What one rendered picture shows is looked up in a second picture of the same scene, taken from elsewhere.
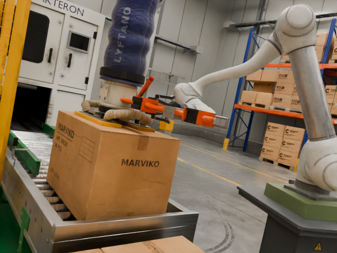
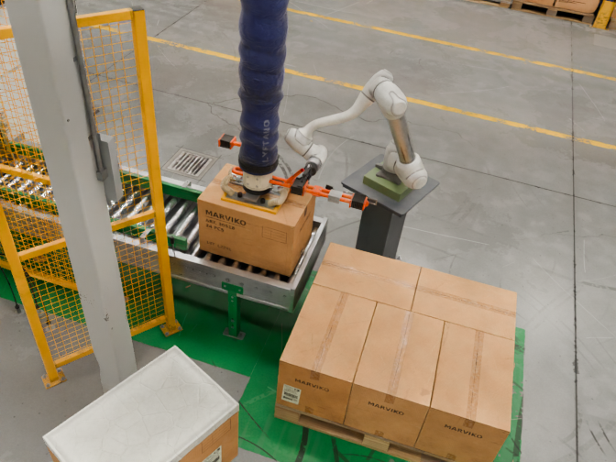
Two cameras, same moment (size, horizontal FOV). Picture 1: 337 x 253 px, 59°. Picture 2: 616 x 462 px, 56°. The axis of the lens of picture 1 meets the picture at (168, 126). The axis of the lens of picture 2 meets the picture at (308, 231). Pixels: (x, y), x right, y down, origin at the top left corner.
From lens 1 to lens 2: 275 cm
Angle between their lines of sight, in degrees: 50
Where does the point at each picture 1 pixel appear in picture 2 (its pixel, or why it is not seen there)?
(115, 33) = (258, 141)
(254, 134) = not seen: outside the picture
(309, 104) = (401, 147)
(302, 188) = (390, 177)
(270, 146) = not seen: outside the picture
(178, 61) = not seen: outside the picture
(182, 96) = (300, 147)
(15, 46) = (158, 178)
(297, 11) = (398, 106)
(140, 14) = (275, 119)
